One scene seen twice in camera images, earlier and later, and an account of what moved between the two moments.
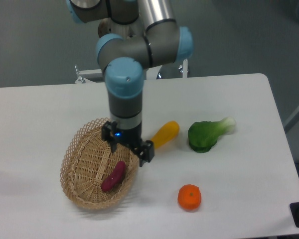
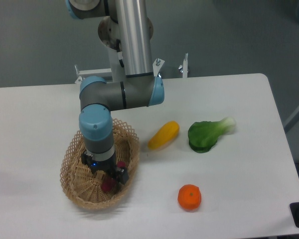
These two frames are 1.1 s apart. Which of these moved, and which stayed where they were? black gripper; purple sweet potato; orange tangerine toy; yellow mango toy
Moved: black gripper
Stayed: purple sweet potato; orange tangerine toy; yellow mango toy
